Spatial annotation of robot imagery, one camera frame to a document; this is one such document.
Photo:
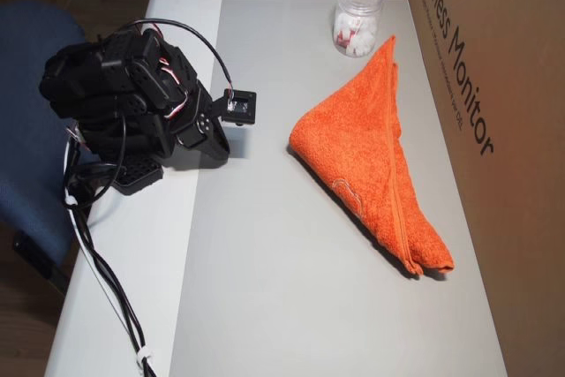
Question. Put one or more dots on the grey table mat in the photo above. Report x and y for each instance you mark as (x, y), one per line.
(265, 306)

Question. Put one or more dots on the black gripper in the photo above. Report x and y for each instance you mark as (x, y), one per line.
(204, 139)

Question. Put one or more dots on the clear plastic jar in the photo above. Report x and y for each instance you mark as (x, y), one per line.
(357, 10)

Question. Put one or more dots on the blue office chair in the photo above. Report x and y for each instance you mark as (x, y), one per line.
(26, 165)

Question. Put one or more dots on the red white packet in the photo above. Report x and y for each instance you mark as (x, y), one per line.
(345, 37)

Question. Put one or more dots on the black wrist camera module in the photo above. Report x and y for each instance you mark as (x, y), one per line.
(238, 107)

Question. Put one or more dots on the orange terry towel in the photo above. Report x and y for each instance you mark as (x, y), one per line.
(362, 152)

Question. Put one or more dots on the brown Business Monitor cardboard box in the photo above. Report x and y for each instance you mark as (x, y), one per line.
(507, 218)

